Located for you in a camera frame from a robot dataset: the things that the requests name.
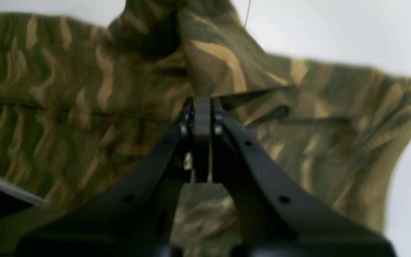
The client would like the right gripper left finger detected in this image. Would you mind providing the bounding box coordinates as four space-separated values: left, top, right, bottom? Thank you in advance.
24 97 194 245

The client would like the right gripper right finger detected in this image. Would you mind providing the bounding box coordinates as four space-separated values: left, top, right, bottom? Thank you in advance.
202 97 389 245

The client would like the camouflage t-shirt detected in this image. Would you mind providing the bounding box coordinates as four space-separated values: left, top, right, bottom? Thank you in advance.
0 0 411 257

